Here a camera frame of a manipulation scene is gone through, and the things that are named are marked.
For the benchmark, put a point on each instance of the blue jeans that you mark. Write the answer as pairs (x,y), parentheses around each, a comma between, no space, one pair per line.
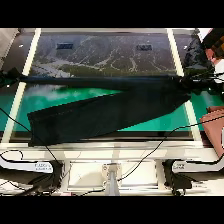
(100,113)

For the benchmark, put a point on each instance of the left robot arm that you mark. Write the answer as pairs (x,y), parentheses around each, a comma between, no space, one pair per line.
(40,166)

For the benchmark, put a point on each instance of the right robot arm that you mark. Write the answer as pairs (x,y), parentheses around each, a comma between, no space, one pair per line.
(200,165)

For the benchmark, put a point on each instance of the red-brown garment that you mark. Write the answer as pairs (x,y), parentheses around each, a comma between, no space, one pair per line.
(213,130)

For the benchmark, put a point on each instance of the person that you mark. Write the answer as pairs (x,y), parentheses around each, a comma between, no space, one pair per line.
(213,40)

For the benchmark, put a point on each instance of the silver frame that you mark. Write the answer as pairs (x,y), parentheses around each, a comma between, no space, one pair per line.
(113,173)

